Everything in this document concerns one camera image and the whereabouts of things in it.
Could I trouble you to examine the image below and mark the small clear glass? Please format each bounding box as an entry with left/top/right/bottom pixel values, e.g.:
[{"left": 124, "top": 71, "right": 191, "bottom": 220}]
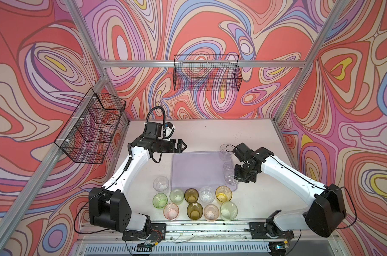
[{"left": 223, "top": 162, "right": 234, "bottom": 174}]

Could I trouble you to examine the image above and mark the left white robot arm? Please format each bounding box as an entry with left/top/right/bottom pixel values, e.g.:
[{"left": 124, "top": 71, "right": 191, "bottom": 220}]
[{"left": 88, "top": 138, "right": 187, "bottom": 236}]

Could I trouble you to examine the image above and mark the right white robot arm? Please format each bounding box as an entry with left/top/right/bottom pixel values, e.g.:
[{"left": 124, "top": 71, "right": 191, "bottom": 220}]
[{"left": 232, "top": 143, "right": 347, "bottom": 238}]

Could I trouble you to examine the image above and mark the lavender plastic tray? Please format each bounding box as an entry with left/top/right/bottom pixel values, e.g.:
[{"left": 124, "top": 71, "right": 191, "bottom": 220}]
[{"left": 171, "top": 151, "right": 237, "bottom": 192}]

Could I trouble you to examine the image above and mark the yellow glass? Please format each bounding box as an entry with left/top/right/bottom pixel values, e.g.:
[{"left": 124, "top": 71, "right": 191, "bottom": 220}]
[{"left": 215, "top": 186, "right": 233, "bottom": 203}]

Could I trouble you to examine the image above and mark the light green glass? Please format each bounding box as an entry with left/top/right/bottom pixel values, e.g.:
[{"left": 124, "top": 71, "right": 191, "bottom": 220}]
[{"left": 170, "top": 188, "right": 185, "bottom": 205}]

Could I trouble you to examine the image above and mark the dark olive glass back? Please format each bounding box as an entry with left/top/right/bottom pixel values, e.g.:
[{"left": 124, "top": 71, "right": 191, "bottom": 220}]
[{"left": 184, "top": 188, "right": 199, "bottom": 203}]

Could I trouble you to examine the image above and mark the dark olive glass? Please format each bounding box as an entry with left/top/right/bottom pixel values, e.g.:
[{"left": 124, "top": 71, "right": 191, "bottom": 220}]
[
  {"left": 184, "top": 188, "right": 199, "bottom": 203},
  {"left": 187, "top": 202, "right": 203, "bottom": 220}
]

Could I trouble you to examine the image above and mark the pale green glass front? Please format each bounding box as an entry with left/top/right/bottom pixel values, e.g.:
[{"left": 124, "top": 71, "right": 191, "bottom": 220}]
[{"left": 220, "top": 201, "right": 238, "bottom": 221}]

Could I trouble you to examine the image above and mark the green glass far left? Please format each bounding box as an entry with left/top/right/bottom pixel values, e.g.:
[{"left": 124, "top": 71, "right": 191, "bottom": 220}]
[{"left": 153, "top": 193, "right": 168, "bottom": 209}]

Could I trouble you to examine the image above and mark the pink glass left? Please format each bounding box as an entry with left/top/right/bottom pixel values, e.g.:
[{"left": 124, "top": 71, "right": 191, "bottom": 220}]
[{"left": 163, "top": 203, "right": 180, "bottom": 221}]

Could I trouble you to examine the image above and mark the peach pink glass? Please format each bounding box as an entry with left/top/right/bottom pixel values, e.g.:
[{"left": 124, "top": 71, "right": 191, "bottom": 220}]
[{"left": 204, "top": 204, "right": 220, "bottom": 222}]

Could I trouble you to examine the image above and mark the dark olive glass front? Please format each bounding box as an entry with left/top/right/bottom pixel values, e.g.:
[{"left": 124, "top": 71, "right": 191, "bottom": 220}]
[{"left": 187, "top": 202, "right": 203, "bottom": 220}]

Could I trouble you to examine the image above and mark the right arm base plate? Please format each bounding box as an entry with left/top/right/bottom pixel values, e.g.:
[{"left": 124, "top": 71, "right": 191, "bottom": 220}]
[{"left": 247, "top": 221, "right": 294, "bottom": 240}]

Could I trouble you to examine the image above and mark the aluminium front rail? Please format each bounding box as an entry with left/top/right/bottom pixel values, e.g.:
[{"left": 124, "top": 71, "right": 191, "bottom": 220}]
[{"left": 74, "top": 219, "right": 345, "bottom": 247}]

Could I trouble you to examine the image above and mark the black wire basket left wall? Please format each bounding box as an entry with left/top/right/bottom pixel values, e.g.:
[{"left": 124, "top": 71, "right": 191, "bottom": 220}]
[{"left": 54, "top": 89, "right": 126, "bottom": 164}]

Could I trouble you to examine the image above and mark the black wire basket wall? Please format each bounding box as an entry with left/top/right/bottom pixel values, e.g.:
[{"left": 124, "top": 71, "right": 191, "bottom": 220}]
[
  {"left": 173, "top": 53, "right": 243, "bottom": 92},
  {"left": 54, "top": 89, "right": 126, "bottom": 164}
]

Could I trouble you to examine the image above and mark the black wire basket back wall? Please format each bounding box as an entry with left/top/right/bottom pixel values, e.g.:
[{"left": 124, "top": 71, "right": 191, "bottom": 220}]
[{"left": 173, "top": 53, "right": 243, "bottom": 92}]

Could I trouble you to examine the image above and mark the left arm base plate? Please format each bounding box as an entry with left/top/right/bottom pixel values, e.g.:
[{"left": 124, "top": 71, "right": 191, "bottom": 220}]
[{"left": 122, "top": 223, "right": 166, "bottom": 242}]

